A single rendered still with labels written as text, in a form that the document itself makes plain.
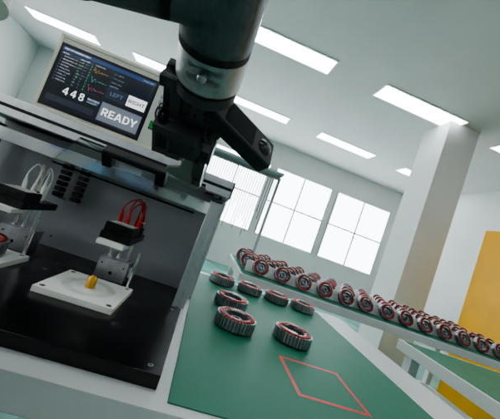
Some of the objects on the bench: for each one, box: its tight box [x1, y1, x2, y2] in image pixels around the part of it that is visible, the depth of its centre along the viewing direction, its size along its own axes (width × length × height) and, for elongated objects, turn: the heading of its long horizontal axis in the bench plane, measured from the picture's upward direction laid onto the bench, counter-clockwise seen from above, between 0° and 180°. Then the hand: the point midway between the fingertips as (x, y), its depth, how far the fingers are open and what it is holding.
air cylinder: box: [0, 222, 44, 253], centre depth 73 cm, size 5×8×6 cm
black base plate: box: [0, 220, 181, 390], centre depth 61 cm, size 47×64×2 cm
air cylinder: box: [93, 253, 134, 284], centre depth 76 cm, size 5×8×6 cm
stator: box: [273, 321, 313, 351], centre depth 84 cm, size 11×11×4 cm
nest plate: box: [30, 269, 133, 315], centre depth 61 cm, size 15×15×1 cm
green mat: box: [167, 273, 433, 419], centre depth 90 cm, size 94×61×1 cm, turn 87°
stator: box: [214, 306, 256, 336], centre depth 79 cm, size 11×11×4 cm
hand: (199, 184), depth 50 cm, fingers closed
